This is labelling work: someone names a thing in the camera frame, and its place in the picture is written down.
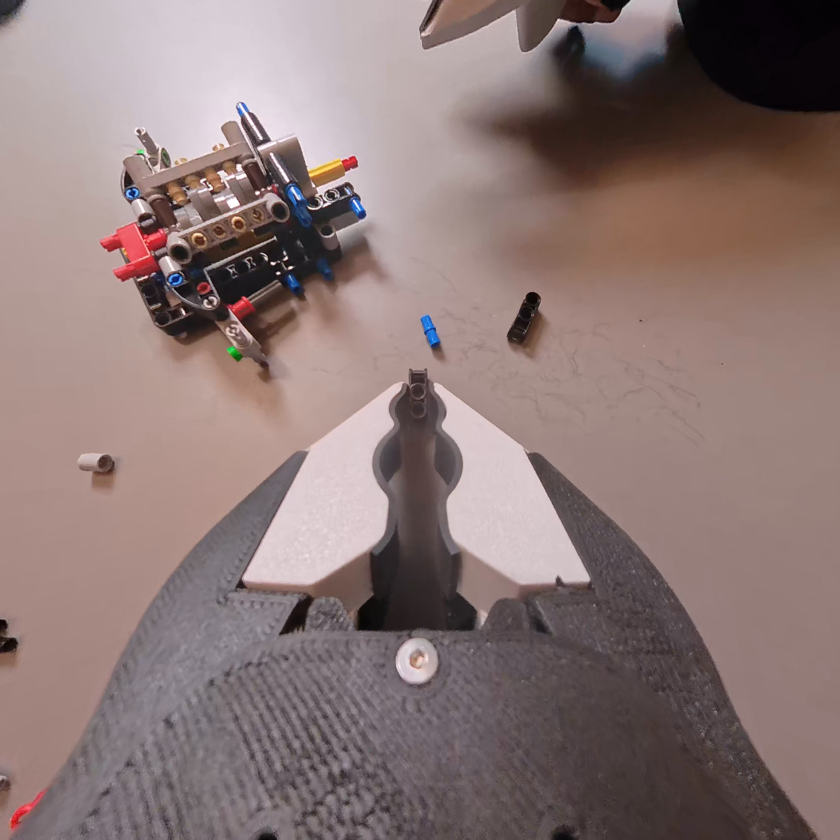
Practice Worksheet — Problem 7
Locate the multicoloured lego engine model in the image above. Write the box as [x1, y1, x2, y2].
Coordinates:
[100, 101, 367, 368]

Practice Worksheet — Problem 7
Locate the person's right hand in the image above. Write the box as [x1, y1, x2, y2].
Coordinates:
[563, 0, 622, 25]

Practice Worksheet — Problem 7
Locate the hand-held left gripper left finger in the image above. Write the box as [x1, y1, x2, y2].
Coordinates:
[241, 382, 414, 618]

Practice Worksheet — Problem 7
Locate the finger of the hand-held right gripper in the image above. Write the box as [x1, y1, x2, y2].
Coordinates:
[420, 0, 522, 50]
[515, 0, 567, 52]

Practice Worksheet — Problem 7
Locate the pile of loose lego pieces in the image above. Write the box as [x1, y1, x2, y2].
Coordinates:
[0, 617, 47, 837]

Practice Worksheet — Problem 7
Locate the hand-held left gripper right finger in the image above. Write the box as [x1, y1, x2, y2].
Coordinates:
[423, 382, 592, 621]

